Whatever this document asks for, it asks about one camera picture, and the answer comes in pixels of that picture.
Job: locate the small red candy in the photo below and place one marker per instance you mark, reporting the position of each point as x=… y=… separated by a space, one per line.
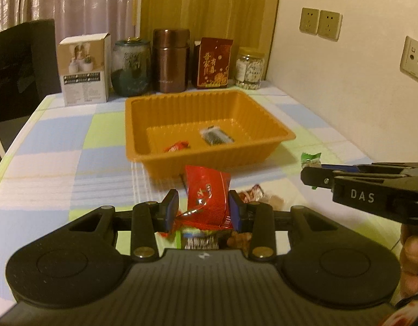
x=179 y=145

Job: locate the dark red candy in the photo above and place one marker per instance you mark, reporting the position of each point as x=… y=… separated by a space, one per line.
x=257 y=194

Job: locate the wall socket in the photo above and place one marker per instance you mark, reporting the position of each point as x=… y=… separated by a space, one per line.
x=329 y=25
x=309 y=20

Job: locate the white product box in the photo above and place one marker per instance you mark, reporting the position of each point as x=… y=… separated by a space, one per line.
x=84 y=68

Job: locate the brown metal canister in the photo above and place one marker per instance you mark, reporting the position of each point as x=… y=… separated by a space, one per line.
x=170 y=59

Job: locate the green glass jar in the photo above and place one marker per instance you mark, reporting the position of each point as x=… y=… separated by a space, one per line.
x=131 y=67

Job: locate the green candy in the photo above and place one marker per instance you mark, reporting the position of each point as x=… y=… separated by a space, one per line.
x=311 y=160

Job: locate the black seaweed snack packet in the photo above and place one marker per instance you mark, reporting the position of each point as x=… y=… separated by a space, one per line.
x=214 y=135

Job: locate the right wall socket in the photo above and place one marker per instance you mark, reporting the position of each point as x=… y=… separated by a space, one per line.
x=329 y=25

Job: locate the orange plastic tray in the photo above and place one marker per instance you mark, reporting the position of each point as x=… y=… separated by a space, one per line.
x=152 y=123

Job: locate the pink curtain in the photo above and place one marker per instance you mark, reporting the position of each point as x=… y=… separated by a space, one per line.
x=119 y=18

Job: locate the red snack packet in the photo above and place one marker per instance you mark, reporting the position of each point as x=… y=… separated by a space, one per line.
x=208 y=203

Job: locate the lower wall outlet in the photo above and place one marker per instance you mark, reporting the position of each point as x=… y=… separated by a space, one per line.
x=409 y=59

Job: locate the yellow curtain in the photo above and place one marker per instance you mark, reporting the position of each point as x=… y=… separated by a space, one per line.
x=248 y=23

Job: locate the right hand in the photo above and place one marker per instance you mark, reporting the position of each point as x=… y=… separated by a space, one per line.
x=408 y=261

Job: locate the checkered tablecloth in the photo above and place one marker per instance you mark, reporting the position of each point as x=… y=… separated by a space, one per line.
x=67 y=161

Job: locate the left wall socket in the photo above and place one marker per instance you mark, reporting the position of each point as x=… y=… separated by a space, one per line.
x=309 y=20

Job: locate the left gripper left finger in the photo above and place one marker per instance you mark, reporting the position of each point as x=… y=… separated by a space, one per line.
x=149 y=218

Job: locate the black chair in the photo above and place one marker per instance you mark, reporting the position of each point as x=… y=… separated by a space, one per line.
x=28 y=73

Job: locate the dark snack packet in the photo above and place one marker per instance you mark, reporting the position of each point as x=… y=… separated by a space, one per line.
x=190 y=238

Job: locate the red gift box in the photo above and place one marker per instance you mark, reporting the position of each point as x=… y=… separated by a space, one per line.
x=211 y=64

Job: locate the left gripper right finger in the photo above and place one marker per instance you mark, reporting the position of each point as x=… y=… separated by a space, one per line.
x=256 y=218

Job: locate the clear jar gold lid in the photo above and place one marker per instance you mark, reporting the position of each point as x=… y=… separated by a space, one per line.
x=249 y=68

